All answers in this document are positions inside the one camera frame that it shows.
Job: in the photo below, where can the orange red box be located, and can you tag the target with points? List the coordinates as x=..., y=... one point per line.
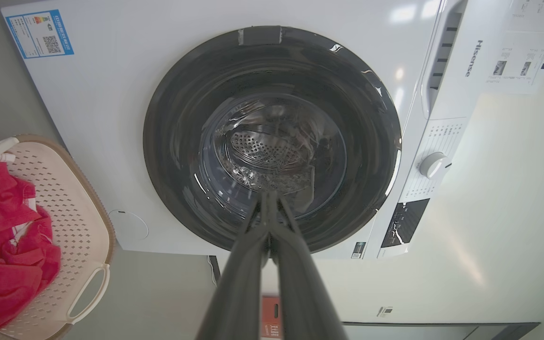
x=270, y=321

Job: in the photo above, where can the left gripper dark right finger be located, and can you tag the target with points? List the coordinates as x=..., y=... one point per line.
x=300, y=293

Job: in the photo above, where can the white washer control knob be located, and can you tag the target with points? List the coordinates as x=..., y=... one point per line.
x=434, y=165

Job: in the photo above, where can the white printed paper sheet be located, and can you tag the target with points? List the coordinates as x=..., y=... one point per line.
x=522, y=63

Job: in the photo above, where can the dark round washing machine door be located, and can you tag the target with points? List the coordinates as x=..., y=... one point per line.
x=182, y=141

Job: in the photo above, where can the white front-load washing machine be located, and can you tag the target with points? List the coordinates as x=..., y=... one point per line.
x=111, y=118

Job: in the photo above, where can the beige perforated plastic laundry basket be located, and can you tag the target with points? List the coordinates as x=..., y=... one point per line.
x=73, y=212

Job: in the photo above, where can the perforated steel washer drum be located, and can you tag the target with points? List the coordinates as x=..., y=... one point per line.
x=272, y=151

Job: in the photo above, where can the round white filter cover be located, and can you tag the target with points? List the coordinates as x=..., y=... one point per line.
x=129, y=225

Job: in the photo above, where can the black washer display panel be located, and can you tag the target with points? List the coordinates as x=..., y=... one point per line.
x=406, y=222

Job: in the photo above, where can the white detergent drawer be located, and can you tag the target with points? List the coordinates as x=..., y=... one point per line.
x=444, y=52

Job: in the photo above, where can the small dark washer sticker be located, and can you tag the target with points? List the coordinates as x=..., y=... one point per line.
x=358, y=250

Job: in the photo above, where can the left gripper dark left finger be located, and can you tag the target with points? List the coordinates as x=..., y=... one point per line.
x=243, y=283

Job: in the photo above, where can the red clothing with white trim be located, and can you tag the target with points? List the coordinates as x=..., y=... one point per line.
x=3, y=264

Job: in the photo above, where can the blue energy label sticker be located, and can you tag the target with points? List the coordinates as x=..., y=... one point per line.
x=40, y=33

